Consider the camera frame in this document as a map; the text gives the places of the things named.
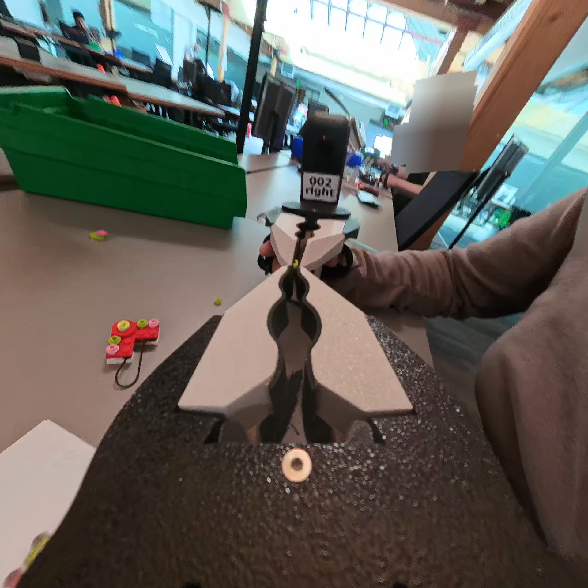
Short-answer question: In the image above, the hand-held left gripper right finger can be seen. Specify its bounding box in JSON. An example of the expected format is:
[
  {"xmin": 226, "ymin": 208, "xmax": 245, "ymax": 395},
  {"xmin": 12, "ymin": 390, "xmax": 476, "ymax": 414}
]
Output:
[{"xmin": 296, "ymin": 266, "xmax": 414, "ymax": 444}]

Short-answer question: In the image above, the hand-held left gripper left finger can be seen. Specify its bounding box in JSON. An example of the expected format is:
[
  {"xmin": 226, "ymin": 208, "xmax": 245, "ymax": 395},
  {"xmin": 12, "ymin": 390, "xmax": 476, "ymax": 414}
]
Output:
[{"xmin": 178, "ymin": 266, "xmax": 296, "ymax": 444}]

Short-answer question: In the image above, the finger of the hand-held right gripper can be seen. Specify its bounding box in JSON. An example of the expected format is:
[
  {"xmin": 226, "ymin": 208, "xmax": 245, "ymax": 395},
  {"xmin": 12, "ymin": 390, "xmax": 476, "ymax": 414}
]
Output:
[
  {"xmin": 270, "ymin": 213, "xmax": 304, "ymax": 273},
  {"xmin": 300, "ymin": 222, "xmax": 346, "ymax": 277}
]

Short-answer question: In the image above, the person's right forearm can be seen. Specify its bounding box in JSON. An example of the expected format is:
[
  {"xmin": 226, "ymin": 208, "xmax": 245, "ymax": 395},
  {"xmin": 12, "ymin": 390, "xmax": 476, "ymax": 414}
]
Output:
[{"xmin": 342, "ymin": 188, "xmax": 588, "ymax": 320}]

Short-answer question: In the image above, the red lego heart section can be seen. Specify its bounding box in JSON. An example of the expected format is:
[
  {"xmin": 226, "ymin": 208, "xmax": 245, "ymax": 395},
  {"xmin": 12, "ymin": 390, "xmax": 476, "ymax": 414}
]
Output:
[{"xmin": 106, "ymin": 318, "xmax": 160, "ymax": 364}]

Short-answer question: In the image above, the black computer monitor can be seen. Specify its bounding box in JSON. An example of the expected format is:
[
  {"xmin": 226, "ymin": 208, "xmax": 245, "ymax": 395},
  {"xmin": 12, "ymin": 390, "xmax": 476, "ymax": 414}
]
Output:
[
  {"xmin": 252, "ymin": 73, "xmax": 298, "ymax": 153},
  {"xmin": 448, "ymin": 135, "xmax": 530, "ymax": 251}
]

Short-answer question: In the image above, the black support pole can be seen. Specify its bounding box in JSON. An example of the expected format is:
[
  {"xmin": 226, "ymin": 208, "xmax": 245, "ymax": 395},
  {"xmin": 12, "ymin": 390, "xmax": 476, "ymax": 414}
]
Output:
[{"xmin": 236, "ymin": 0, "xmax": 268, "ymax": 154}]

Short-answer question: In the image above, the black folding chair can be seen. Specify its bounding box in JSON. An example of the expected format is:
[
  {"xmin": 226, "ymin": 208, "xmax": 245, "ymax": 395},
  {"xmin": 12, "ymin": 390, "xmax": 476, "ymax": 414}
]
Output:
[{"xmin": 394, "ymin": 170, "xmax": 481, "ymax": 252}]

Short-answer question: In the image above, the green plastic bin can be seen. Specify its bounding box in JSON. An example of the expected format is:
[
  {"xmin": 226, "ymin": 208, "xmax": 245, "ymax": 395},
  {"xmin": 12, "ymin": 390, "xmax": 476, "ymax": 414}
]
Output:
[
  {"xmin": 0, "ymin": 103, "xmax": 249, "ymax": 230},
  {"xmin": 0, "ymin": 86, "xmax": 239, "ymax": 164}
]

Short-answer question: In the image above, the long grey desk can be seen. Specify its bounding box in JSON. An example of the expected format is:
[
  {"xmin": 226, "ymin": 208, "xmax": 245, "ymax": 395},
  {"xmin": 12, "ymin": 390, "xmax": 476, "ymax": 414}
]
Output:
[{"xmin": 0, "ymin": 34, "xmax": 239, "ymax": 121}]

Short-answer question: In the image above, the person's torso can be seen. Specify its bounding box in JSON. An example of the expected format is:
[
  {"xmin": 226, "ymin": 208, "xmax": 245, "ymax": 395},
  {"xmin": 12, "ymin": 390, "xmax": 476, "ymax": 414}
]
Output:
[{"xmin": 475, "ymin": 257, "xmax": 588, "ymax": 588}]

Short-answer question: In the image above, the white instruction booklet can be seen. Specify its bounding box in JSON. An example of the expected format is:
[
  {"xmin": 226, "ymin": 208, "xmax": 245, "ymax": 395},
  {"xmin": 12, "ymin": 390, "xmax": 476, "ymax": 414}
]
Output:
[{"xmin": 0, "ymin": 418, "xmax": 97, "ymax": 588}]

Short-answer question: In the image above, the black cord loop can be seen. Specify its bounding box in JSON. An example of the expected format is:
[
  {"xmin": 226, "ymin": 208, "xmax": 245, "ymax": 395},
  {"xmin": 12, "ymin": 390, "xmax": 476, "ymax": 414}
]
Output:
[{"xmin": 115, "ymin": 351, "xmax": 144, "ymax": 389}]

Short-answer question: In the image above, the wooden support post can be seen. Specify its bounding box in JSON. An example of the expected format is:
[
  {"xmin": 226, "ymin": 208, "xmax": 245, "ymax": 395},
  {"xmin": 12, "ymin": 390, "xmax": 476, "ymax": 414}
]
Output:
[{"xmin": 459, "ymin": 0, "xmax": 588, "ymax": 172}]

